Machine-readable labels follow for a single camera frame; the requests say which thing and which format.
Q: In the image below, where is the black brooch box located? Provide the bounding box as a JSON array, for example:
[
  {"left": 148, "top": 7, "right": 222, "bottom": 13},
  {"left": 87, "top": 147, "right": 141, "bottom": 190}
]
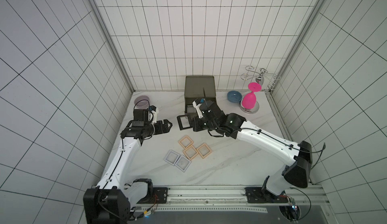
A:
[
  {"left": 185, "top": 105, "right": 197, "bottom": 114},
  {"left": 177, "top": 115, "right": 191, "bottom": 130}
]

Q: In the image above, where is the peach brooch box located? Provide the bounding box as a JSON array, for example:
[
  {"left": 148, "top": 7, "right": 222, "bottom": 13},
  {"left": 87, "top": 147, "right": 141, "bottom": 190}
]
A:
[
  {"left": 197, "top": 143, "right": 212, "bottom": 159},
  {"left": 178, "top": 135, "right": 194, "bottom": 149},
  {"left": 183, "top": 145, "right": 199, "bottom": 160}
]

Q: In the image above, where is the three-tier drawer cabinet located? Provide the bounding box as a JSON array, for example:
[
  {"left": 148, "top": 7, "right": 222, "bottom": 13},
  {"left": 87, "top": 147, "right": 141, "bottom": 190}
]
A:
[{"left": 184, "top": 75, "right": 217, "bottom": 112}]

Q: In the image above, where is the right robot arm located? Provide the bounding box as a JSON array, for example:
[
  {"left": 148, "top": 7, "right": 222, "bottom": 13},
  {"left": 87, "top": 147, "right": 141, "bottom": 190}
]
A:
[{"left": 188, "top": 99, "right": 312, "bottom": 203}]

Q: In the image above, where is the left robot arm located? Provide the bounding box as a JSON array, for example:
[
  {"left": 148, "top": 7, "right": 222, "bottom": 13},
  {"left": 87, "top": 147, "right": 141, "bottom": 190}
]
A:
[{"left": 83, "top": 106, "right": 172, "bottom": 224}]

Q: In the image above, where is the peach brooch box top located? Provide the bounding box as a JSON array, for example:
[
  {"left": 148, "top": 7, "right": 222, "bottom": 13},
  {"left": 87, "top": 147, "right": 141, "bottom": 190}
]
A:
[{"left": 178, "top": 135, "right": 194, "bottom": 149}]

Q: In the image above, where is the white brooch box left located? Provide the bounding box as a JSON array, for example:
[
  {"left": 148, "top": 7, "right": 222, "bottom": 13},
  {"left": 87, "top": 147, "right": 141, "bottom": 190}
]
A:
[{"left": 164, "top": 150, "right": 181, "bottom": 166}]

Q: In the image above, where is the white brooch box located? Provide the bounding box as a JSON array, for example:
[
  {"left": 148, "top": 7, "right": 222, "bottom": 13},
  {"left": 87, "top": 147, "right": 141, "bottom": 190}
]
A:
[
  {"left": 174, "top": 155, "right": 191, "bottom": 172},
  {"left": 164, "top": 150, "right": 181, "bottom": 166}
]

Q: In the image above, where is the white brooch box right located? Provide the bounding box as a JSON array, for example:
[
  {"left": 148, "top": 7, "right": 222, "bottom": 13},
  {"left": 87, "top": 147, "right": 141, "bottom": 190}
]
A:
[{"left": 174, "top": 155, "right": 191, "bottom": 172}]

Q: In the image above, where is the purple bowl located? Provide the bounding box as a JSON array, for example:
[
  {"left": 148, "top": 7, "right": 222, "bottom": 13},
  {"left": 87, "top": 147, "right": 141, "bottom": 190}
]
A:
[{"left": 134, "top": 96, "right": 150, "bottom": 109}]

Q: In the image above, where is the blue bowl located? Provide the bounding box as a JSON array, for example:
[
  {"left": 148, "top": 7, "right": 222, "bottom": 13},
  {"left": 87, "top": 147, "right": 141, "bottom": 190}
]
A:
[{"left": 227, "top": 91, "right": 242, "bottom": 103}]

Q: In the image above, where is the pink plastic goblet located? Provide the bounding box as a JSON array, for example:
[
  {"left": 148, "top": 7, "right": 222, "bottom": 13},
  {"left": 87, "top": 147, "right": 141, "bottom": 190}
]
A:
[{"left": 241, "top": 82, "right": 262, "bottom": 110}]

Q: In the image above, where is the chrome glass rack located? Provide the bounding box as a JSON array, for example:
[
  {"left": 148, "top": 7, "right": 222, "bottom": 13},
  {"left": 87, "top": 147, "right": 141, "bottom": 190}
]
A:
[{"left": 240, "top": 65, "right": 281, "bottom": 114}]

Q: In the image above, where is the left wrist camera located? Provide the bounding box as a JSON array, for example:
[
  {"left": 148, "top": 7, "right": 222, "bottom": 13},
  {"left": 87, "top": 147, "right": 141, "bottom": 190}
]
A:
[{"left": 147, "top": 105, "right": 159, "bottom": 124}]

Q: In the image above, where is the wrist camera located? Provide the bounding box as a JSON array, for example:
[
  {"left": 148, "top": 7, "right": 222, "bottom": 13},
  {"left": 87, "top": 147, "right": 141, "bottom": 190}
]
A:
[
  {"left": 147, "top": 105, "right": 159, "bottom": 124},
  {"left": 192, "top": 98, "right": 207, "bottom": 119}
]

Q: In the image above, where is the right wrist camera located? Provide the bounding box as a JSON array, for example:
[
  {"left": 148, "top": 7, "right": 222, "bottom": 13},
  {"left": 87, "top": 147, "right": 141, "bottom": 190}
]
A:
[{"left": 192, "top": 98, "right": 207, "bottom": 119}]

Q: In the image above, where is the aluminium mounting rail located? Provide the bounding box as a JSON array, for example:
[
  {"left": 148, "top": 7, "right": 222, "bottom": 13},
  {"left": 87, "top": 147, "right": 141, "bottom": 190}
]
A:
[{"left": 90, "top": 184, "right": 332, "bottom": 214}]

